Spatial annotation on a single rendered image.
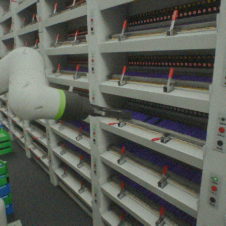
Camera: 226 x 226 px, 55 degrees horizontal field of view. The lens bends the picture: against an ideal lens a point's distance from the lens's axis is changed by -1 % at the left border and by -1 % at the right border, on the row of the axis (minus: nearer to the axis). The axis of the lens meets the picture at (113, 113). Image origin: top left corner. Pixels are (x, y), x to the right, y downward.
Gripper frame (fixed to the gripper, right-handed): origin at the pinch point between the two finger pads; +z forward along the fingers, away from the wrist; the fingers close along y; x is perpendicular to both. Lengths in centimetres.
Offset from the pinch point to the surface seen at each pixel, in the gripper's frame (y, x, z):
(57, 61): 103, -24, 16
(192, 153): -22.2, 8.0, 16.6
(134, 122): 11.2, 4.0, 19.4
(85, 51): 47, -27, 7
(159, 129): -3.8, 3.6, 19.3
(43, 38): 104, -38, 3
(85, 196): 54, 66, 33
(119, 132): 17.4, 10.9, 17.0
